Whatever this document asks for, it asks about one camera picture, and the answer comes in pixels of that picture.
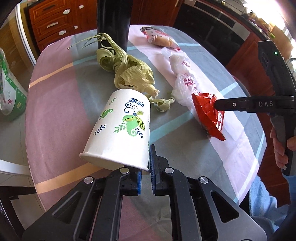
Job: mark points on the green white sack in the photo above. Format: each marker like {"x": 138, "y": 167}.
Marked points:
{"x": 13, "y": 95}

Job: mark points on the dark wooden chair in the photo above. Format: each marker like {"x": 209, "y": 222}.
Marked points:
{"x": 11, "y": 227}

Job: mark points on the clear plastic bag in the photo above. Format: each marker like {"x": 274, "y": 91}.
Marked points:
{"x": 185, "y": 84}

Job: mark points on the green corn husks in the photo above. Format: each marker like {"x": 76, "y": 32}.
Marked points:
{"x": 130, "y": 72}

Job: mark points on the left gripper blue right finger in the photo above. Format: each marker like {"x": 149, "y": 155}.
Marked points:
{"x": 154, "y": 169}

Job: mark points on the packaged bread bun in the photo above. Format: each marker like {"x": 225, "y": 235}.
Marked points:
{"x": 158, "y": 37}

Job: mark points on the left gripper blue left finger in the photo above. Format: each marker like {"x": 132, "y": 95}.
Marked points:
{"x": 139, "y": 181}

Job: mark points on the red snack wrapper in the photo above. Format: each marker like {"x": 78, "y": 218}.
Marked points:
{"x": 210, "y": 118}

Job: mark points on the plaid tablecloth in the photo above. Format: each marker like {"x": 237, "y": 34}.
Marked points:
{"x": 147, "y": 217}

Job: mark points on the black thermos bottle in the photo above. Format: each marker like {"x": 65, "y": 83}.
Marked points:
{"x": 113, "y": 18}

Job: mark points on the black built-in oven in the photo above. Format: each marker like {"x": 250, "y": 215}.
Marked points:
{"x": 217, "y": 32}

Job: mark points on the white floral paper cup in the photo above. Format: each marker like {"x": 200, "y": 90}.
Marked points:
{"x": 120, "y": 136}

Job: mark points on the person's right hand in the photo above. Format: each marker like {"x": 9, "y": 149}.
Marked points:
{"x": 279, "y": 150}

